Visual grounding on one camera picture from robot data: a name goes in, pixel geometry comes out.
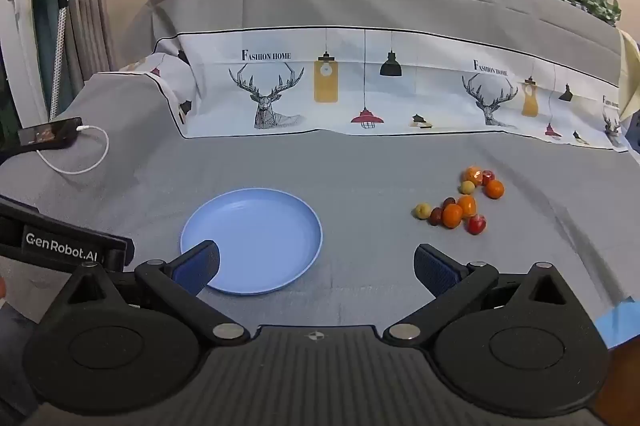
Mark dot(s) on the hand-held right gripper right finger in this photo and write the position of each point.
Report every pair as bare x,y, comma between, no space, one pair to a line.
435,273

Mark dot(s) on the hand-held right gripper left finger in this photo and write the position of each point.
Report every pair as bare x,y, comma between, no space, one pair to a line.
197,268

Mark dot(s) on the dark red jujube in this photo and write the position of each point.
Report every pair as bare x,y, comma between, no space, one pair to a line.
436,216
449,202

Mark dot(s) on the small orange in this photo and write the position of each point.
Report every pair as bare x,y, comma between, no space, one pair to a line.
452,216
494,189
467,204

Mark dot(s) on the small yellow-green fruit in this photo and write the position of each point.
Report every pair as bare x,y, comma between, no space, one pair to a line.
467,187
423,210

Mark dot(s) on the small red fruit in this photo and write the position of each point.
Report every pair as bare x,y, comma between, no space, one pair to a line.
476,224
489,177

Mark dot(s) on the blue plate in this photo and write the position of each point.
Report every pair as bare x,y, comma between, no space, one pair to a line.
260,236

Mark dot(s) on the glossy wrapped orange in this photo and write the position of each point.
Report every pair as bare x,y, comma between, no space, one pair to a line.
472,174

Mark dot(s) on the black smartphone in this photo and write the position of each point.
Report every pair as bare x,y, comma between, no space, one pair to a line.
50,133

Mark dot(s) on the light blue sheet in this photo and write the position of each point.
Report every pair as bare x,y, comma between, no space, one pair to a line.
620,323

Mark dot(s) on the grey curtain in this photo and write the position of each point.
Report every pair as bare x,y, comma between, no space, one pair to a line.
85,6

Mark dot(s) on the cream cloth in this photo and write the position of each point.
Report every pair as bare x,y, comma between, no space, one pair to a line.
631,71

